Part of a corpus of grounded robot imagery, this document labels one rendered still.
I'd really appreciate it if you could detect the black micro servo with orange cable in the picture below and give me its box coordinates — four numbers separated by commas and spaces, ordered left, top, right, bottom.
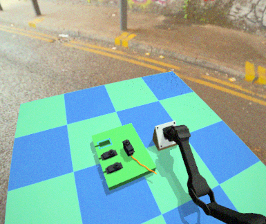
122, 140, 157, 175

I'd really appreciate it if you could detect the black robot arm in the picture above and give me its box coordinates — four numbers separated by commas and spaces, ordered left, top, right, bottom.
163, 125, 266, 224

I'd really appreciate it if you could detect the green flat plate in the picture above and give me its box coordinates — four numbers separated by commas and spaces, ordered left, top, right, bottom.
92, 123, 156, 191

